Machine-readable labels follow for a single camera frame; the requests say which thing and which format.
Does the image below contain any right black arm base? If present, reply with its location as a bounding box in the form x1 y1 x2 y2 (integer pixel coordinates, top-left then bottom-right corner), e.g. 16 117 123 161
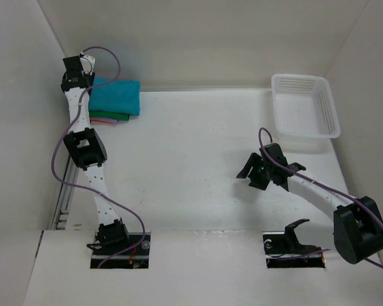
262 219 326 268

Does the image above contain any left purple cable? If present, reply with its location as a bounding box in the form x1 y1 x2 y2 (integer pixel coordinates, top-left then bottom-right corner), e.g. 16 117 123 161
50 46 146 268

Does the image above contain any white laundry basket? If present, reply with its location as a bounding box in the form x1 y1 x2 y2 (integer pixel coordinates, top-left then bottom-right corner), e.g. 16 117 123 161
271 74 341 139

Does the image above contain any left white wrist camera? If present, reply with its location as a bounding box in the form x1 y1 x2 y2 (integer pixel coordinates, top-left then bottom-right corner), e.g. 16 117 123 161
79 53 95 75

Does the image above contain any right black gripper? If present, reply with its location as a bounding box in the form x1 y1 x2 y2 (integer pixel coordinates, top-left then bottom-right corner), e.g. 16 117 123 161
236 152 273 191

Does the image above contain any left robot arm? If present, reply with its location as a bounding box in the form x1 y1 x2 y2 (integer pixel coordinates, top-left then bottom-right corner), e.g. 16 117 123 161
61 54 130 254

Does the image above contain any teal t shirt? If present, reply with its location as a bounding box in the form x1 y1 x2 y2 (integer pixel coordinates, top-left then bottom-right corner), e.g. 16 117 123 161
88 77 141 116

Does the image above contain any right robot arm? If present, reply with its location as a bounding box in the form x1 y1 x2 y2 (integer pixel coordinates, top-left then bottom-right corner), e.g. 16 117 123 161
236 143 383 265

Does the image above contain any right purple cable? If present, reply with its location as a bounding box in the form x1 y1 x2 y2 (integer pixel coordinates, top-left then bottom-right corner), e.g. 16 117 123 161
258 127 383 272

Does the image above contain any purple cable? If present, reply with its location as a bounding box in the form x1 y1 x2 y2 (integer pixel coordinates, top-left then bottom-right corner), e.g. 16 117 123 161
50 46 146 268
258 127 383 272

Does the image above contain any green t shirt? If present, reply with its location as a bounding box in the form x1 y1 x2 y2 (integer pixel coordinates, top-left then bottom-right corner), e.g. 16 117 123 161
89 111 130 121

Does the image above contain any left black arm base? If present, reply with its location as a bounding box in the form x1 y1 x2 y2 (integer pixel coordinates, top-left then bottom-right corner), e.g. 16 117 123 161
87 232 151 270

